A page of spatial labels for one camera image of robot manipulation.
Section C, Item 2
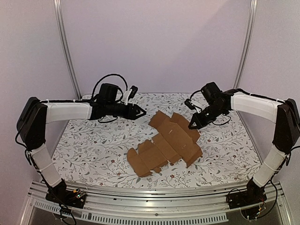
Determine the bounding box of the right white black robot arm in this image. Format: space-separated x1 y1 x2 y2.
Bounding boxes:
185 82 300 204

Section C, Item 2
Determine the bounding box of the aluminium front rail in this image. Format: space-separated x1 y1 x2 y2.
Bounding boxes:
20 181 291 225

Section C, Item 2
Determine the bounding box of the right aluminium frame post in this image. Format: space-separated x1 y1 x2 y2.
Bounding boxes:
233 0 258 89

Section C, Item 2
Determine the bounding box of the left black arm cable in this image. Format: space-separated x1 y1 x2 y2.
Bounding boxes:
91 74 128 104

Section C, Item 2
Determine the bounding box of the left aluminium frame post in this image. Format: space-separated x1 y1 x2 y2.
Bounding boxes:
53 0 82 99

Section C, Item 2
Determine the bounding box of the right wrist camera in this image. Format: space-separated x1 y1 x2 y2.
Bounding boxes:
184 98 203 113

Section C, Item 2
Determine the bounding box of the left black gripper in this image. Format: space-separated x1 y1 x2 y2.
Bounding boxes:
106 102 146 120

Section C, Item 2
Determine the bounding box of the brown cardboard box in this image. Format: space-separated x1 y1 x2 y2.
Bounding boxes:
127 111 203 177

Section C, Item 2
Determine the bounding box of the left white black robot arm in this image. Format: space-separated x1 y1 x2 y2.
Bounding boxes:
15 83 146 203

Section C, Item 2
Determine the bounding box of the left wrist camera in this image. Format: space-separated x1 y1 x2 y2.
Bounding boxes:
121 85 138 105

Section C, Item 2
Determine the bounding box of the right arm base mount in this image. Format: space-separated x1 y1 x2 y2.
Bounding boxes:
226 188 267 220

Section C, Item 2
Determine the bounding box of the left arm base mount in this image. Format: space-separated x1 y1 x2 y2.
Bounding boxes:
45 187 87 209

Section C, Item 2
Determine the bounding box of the aluminium frame post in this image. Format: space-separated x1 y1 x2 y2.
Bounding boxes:
233 0 258 89
53 0 82 99

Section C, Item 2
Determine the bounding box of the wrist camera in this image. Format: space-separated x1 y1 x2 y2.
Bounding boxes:
184 98 203 113
121 85 138 105

